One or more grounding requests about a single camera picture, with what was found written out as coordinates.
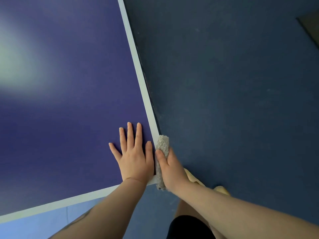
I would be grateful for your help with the person's left hand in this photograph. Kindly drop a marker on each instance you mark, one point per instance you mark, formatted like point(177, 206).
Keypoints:
point(134, 161)

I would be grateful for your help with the person's right hand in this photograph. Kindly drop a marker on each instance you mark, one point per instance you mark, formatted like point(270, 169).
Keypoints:
point(172, 171)

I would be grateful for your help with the grey cleaning cloth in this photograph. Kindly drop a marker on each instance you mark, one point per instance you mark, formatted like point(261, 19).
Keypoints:
point(163, 144)

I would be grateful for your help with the person's right forearm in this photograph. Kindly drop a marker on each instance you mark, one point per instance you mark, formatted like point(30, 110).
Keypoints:
point(236, 214)

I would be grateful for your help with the person's left forearm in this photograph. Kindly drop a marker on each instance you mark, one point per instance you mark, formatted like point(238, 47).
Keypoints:
point(104, 214)

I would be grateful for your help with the person's left leg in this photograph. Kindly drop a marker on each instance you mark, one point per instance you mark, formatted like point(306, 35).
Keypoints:
point(184, 209)

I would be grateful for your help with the blue table tennis table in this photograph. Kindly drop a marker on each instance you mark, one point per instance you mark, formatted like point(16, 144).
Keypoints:
point(62, 97)

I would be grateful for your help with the cream left slipper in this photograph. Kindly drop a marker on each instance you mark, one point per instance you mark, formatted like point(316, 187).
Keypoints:
point(192, 176)

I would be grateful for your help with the cream slipper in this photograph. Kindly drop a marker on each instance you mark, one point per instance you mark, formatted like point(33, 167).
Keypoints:
point(192, 176)
point(223, 190)

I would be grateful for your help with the cream right slipper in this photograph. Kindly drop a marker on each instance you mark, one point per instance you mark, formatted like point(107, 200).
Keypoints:
point(223, 190)

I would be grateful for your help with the black shorts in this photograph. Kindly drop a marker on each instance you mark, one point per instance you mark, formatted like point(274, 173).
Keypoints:
point(187, 229)

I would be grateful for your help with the black rubber floor mat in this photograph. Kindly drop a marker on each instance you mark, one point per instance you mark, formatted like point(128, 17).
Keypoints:
point(310, 27)

